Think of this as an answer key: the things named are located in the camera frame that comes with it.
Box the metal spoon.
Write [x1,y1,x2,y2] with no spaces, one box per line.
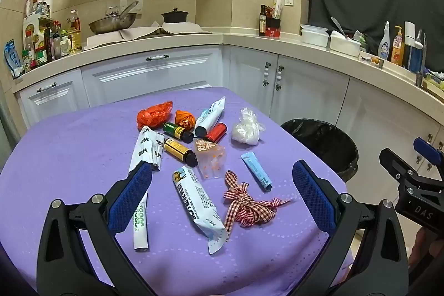
[330,17,347,38]

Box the yellow label brown bottle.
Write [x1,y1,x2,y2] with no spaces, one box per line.
[163,137,198,168]

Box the clear orange dotted wrapper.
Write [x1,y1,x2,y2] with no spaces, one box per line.
[194,139,227,179]

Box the white lidded container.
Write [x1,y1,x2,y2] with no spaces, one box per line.
[300,24,329,47]

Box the long white snack packet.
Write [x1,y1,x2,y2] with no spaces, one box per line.
[172,166,229,255]

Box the orange plastic bag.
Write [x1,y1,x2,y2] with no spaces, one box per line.
[174,110,195,128]

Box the blue snack bag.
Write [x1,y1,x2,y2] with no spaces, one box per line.
[3,39,25,78]

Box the red crumpled plastic bag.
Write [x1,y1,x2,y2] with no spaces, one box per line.
[136,101,173,130]

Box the white blue pump bottle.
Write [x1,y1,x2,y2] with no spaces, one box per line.
[404,21,423,73]

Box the dark olive oil bottle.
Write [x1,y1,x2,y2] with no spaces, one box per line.
[258,5,268,36]

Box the white cabinet door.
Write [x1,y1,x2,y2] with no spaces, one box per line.
[19,69,87,128]
[81,46,223,107]
[277,55,349,125]
[229,46,278,116]
[347,77,444,179]

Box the steel frying pan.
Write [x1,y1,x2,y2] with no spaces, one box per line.
[88,1,139,35]

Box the small red bottle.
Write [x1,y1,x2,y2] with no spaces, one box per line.
[205,123,228,143]

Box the white rectangular container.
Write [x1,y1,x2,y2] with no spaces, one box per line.
[329,30,361,57]

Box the beige kitchen countertop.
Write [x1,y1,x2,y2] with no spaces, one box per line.
[12,31,444,106]

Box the black-lined trash bin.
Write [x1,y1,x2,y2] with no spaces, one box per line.
[280,118,359,183]

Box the white spice rack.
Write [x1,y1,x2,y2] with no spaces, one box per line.
[22,14,56,68]

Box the person's right hand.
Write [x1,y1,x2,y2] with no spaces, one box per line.
[408,227,434,266]

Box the white green print packet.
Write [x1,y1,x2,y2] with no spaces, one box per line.
[133,192,150,252]

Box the red checked ribbon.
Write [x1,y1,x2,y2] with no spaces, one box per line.
[223,170,295,232]

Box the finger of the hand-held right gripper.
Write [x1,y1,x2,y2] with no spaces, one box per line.
[413,137,444,166]
[379,148,422,186]

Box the wide white paper packet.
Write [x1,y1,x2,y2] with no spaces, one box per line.
[129,125,155,177]

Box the green label brown bottle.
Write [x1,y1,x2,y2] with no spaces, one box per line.
[162,122,195,144]

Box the yellow cooking oil bottle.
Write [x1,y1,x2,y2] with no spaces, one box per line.
[67,9,83,55]

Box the row of condiment bottles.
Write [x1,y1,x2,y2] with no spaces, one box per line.
[21,0,70,69]

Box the white knotted plastic bag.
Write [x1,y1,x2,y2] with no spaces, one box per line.
[231,108,266,146]

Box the beige paper stove cover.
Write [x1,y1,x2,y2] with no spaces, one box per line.
[83,22,213,50]

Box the red storage box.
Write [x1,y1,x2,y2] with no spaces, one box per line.
[267,17,282,39]

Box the narrow white paper packet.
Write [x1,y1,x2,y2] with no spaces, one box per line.
[152,132,166,172]

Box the chrome faucet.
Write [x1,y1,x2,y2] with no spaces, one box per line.
[416,29,428,86]

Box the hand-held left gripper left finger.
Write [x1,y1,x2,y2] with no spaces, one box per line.
[36,161,153,296]

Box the white teal tube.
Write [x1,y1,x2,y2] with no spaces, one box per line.
[194,97,226,138]

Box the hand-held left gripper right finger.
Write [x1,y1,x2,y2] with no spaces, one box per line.
[292,160,410,296]

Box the orange dish soap bottle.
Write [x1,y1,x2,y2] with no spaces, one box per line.
[391,26,405,67]

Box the black cooking pot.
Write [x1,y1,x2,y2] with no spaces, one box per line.
[162,8,189,24]

